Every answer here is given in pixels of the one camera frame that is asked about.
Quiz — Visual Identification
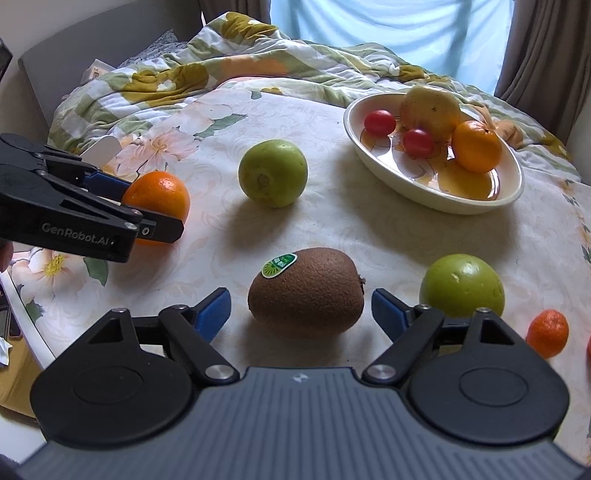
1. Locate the green apple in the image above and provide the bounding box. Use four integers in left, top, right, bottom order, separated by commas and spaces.
419, 254, 506, 319
238, 139, 308, 208

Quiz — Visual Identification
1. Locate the brown curtain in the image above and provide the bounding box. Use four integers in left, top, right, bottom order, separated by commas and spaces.
493, 0, 591, 160
198, 0, 273, 21

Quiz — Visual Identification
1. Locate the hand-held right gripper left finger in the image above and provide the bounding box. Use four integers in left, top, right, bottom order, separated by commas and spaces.
78, 287, 241, 385

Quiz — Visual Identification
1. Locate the floral striped blanket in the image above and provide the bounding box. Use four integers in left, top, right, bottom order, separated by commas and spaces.
46, 11, 583, 185

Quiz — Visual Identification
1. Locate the cream oval bowl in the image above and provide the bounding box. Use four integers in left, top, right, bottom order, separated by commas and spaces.
343, 92, 526, 215

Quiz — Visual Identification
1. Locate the light blue window cloth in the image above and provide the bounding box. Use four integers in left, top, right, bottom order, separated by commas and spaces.
270, 0, 514, 70

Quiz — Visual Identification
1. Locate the white plastic bar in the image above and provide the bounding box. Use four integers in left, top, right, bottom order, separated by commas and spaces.
85, 135, 122, 169

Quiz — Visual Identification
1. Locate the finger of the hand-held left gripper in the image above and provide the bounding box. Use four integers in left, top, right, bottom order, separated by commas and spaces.
136, 209, 185, 244
0, 133, 133, 203

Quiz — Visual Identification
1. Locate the orange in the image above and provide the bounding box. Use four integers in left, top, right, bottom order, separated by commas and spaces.
121, 171, 191, 246
451, 120, 503, 174

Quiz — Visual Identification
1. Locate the grey patterned sheet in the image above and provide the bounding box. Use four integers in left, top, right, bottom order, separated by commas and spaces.
117, 28, 178, 68

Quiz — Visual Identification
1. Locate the red cherry tomato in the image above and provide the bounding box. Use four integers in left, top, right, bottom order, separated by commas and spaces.
403, 128, 435, 158
364, 109, 397, 137

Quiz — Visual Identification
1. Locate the small tangerine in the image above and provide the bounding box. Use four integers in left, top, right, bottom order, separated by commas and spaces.
526, 309, 570, 360

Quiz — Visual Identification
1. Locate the floral cream tablecloth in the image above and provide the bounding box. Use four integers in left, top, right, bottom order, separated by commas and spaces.
0, 78, 591, 407

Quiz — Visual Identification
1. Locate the yellow apple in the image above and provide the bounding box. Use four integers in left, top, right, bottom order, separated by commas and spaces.
399, 84, 462, 141

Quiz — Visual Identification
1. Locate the small white box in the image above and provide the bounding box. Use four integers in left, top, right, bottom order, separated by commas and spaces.
81, 58, 116, 86

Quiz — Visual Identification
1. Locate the grey bed headboard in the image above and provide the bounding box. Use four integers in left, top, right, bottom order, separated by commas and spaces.
17, 0, 204, 134

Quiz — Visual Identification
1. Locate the brown kiwi with green sticker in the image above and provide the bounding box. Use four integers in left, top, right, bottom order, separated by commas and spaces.
247, 247, 366, 337

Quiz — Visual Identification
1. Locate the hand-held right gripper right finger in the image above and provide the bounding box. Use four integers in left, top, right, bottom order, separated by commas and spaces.
362, 288, 525, 384

